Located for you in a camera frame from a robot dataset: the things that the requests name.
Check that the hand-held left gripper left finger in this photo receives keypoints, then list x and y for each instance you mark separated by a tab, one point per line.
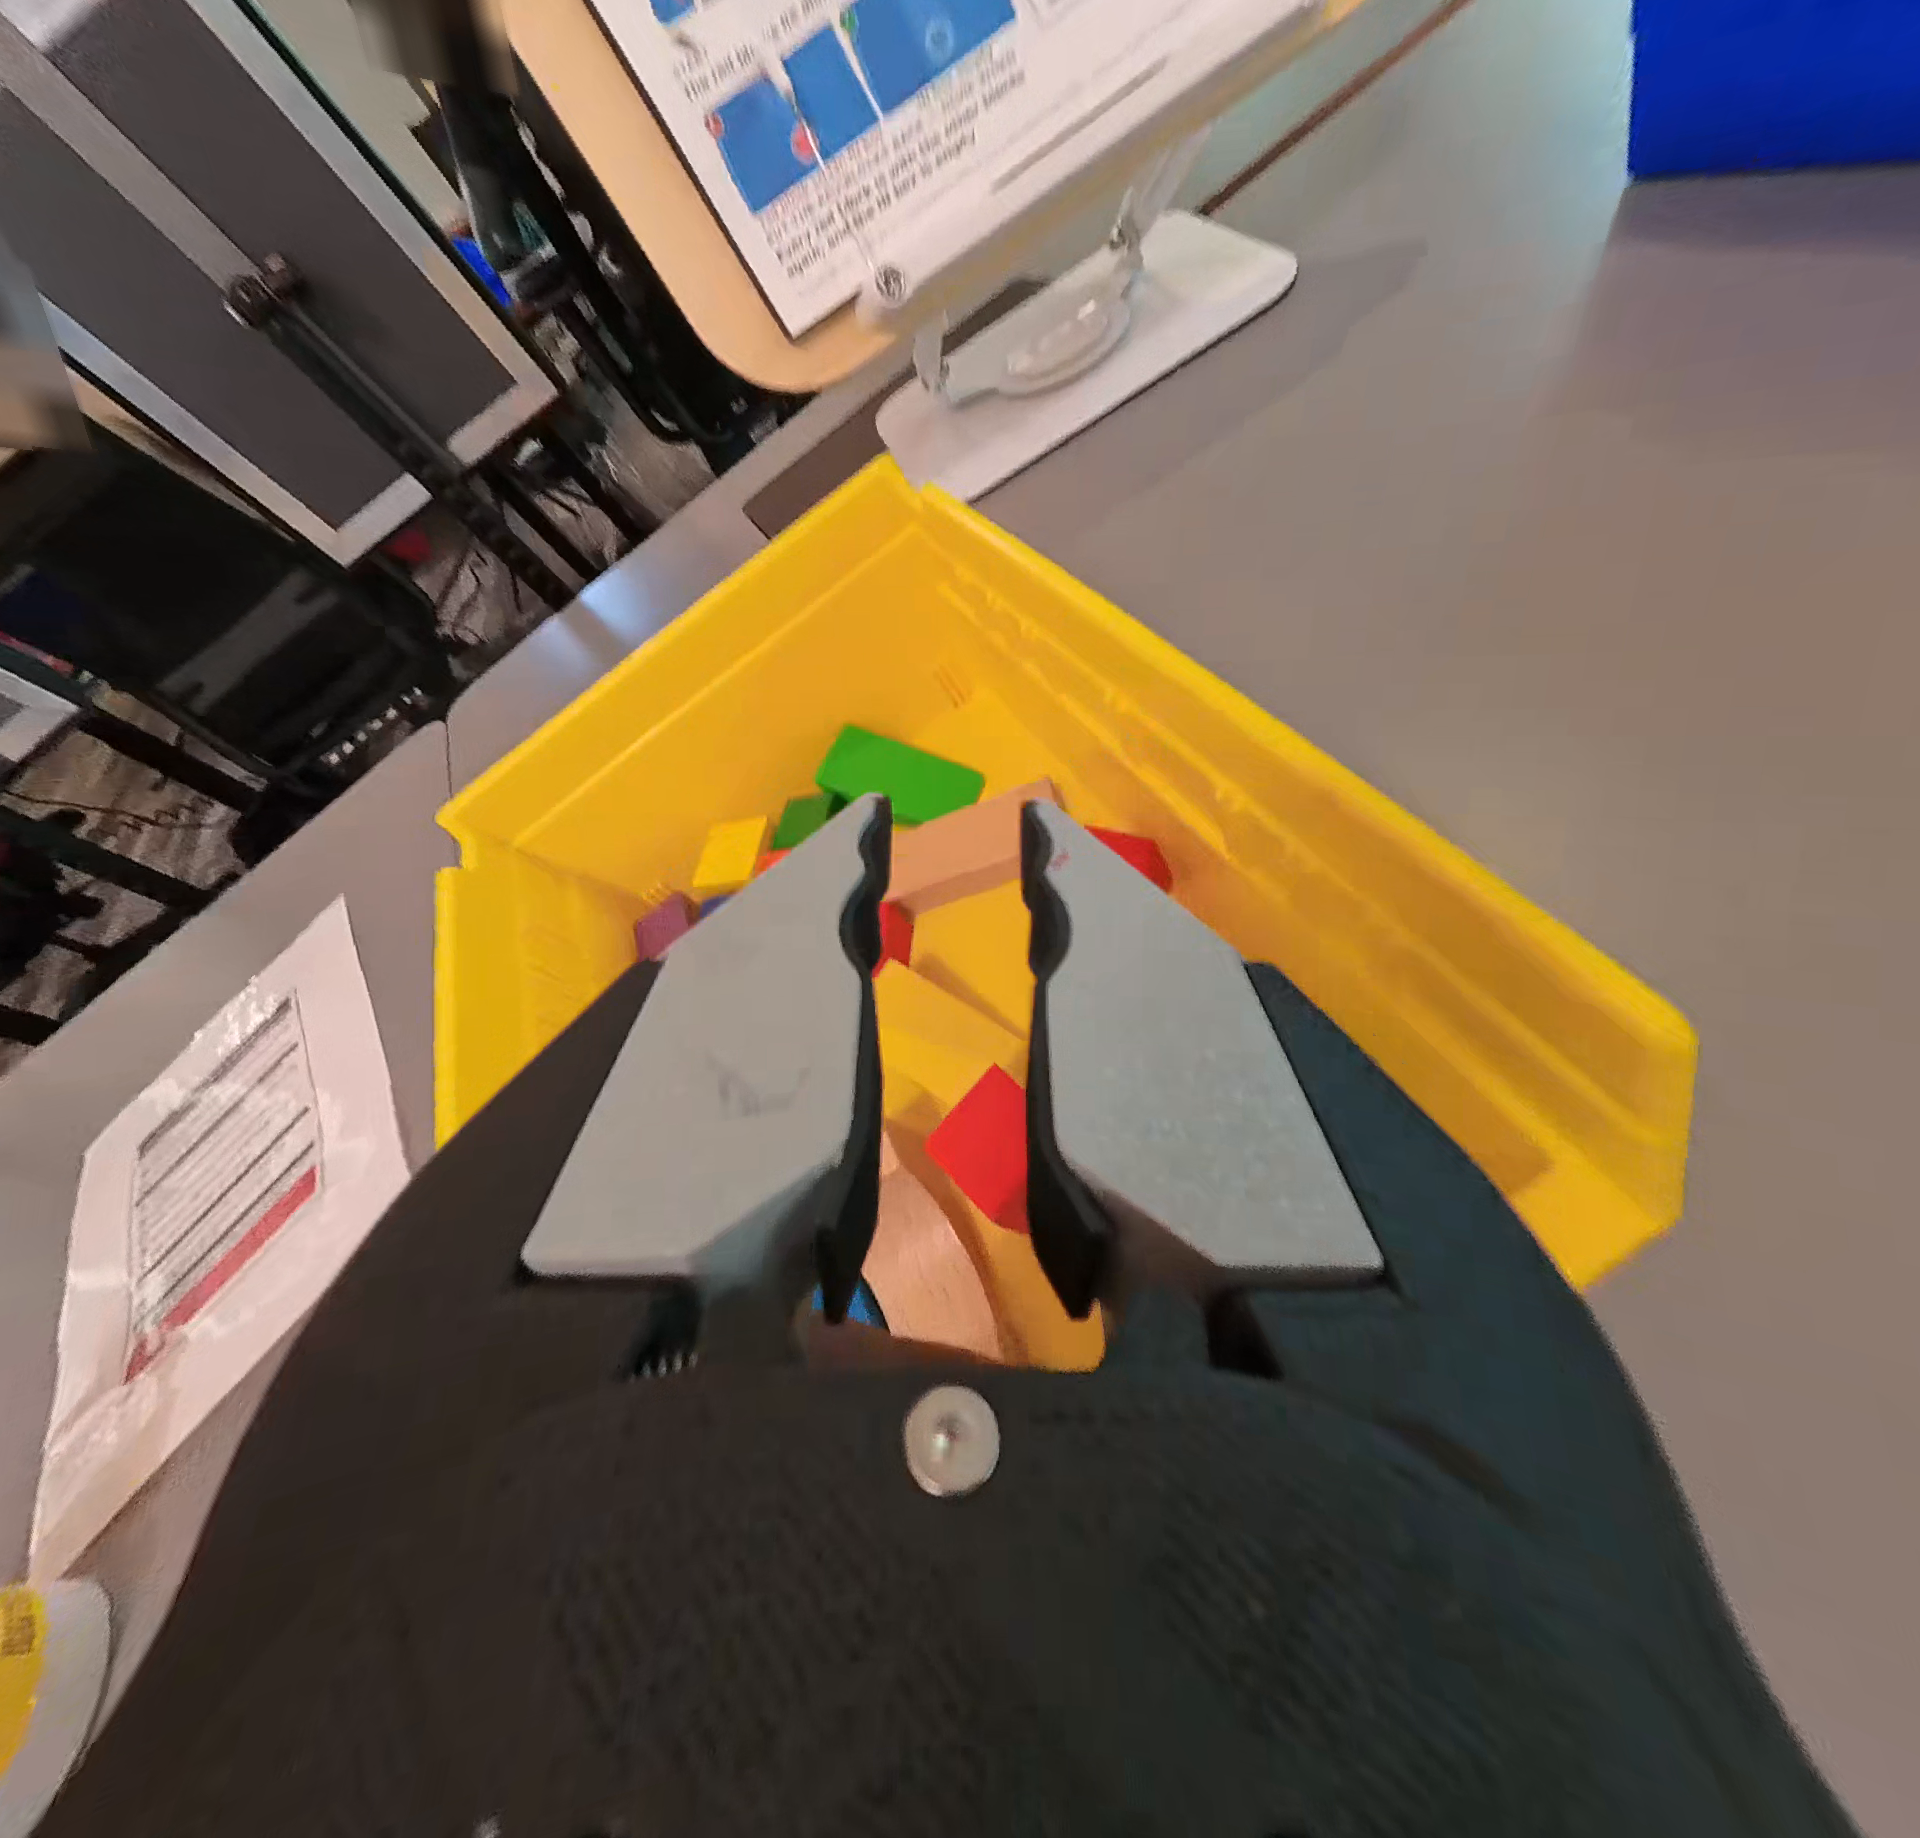
688	1103

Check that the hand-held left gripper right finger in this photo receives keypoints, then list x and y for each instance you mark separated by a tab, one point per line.
1201	1103

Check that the yellow plastic bin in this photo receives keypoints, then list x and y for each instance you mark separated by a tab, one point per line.
1350	937

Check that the blue plastic bin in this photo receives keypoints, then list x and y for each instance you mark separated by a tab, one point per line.
1774	38

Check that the blue half-round wooden piece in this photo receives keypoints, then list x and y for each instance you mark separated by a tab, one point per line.
844	1305

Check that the pile of coloured wooden blocks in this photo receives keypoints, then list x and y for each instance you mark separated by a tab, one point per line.
892	777

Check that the laminated label sheet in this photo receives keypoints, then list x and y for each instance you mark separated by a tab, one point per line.
224	1193

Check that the black office chair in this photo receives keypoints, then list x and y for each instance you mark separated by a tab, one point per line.
224	639

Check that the black panel tripod stand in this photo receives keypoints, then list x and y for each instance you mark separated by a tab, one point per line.
374	398

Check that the white stand base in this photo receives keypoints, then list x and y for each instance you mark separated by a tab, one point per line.
1186	308

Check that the white bottle with yellow label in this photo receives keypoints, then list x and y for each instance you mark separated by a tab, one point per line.
47	1689

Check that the instruction sheet on stand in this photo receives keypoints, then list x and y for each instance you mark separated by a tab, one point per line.
634	144

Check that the grey framed panel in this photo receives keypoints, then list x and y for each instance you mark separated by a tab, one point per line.
180	220

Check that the printed instruction sheet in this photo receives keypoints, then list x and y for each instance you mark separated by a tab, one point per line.
933	100

